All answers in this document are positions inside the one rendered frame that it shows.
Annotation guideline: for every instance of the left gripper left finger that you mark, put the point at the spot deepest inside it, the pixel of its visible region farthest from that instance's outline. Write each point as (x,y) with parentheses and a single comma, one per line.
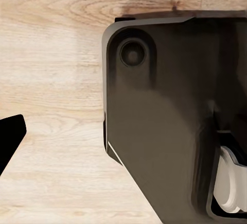
(12,131)

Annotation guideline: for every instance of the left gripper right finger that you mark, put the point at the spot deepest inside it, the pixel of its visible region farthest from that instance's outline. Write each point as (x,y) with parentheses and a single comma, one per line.
(239,130)

